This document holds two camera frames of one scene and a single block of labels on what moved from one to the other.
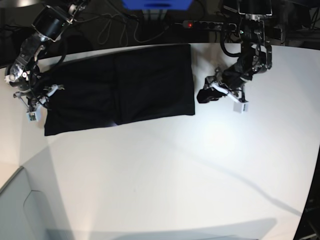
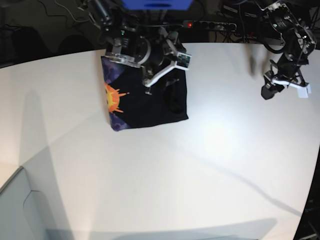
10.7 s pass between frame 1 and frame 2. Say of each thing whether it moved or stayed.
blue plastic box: stayed
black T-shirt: moved
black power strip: stayed
